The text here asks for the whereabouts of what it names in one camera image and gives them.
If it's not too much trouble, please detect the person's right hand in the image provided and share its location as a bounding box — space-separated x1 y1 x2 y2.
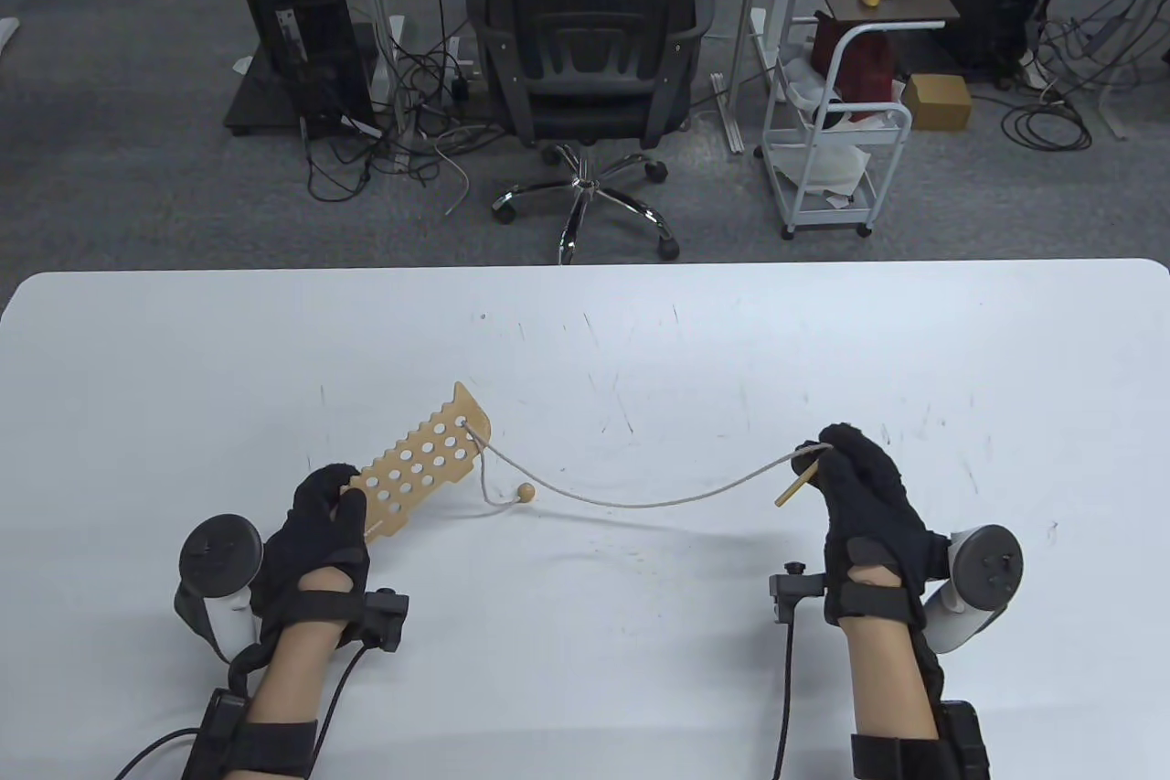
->
793 423 952 630

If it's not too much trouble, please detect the person's left hand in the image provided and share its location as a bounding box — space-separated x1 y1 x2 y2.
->
249 465 371 644

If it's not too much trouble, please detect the wooden crocodile lacing toy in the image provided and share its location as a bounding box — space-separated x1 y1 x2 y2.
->
340 380 495 543

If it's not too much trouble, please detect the beige lacing rope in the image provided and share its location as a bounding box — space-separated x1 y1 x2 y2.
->
462 419 835 511

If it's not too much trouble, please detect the person's right forearm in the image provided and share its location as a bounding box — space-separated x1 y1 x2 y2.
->
836 611 942 780

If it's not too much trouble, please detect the person's left forearm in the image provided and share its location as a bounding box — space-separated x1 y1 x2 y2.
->
187 568 353 780

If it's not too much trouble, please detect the black and white tracking controller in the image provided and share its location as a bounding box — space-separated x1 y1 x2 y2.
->
174 515 266 664
919 524 1026 657

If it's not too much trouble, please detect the white rolling cart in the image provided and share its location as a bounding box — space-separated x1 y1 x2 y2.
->
757 7 913 241

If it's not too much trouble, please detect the white crumpled paper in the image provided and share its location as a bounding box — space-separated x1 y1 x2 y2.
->
772 142 869 196

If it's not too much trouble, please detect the brown cardboard box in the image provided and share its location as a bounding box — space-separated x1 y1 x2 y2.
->
903 74 973 130

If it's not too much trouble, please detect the dark red bag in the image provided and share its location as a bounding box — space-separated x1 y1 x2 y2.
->
812 12 899 121

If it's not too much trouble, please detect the black mesh office chair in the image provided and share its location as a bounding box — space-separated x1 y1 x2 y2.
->
466 0 717 264

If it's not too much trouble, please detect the black computer tower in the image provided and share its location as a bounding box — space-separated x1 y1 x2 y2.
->
245 0 383 143

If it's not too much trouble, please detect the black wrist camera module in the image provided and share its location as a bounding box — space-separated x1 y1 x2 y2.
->
352 588 410 655
770 562 828 625

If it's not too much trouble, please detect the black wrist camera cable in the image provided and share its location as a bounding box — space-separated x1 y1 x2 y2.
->
772 620 798 780
311 645 368 731

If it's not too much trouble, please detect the black forearm strapped pack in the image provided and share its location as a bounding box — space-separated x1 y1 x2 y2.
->
914 625 993 780
181 687 252 780

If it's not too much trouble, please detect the black looped pack cable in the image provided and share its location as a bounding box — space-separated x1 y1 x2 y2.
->
114 728 199 780

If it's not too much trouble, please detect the white floor cable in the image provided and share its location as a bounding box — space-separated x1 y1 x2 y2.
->
434 131 472 216

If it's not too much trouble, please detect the coiled black floor cable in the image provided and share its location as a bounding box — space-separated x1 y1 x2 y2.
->
1001 99 1093 152

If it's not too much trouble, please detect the tangle of black cables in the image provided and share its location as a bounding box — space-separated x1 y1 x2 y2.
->
306 12 513 205

